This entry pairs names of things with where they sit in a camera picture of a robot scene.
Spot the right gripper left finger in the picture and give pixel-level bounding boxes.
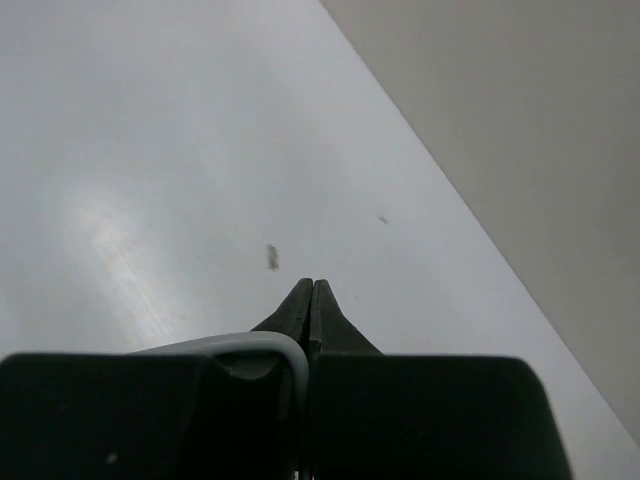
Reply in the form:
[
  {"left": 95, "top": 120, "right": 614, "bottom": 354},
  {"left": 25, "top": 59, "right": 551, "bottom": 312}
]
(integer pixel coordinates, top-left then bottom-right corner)
[{"left": 1, "top": 278, "right": 313, "bottom": 479}]

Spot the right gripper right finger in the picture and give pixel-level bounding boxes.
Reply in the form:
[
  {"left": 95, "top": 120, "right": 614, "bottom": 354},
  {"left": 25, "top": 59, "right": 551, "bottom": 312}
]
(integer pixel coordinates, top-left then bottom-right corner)
[{"left": 308, "top": 280, "right": 572, "bottom": 479}]

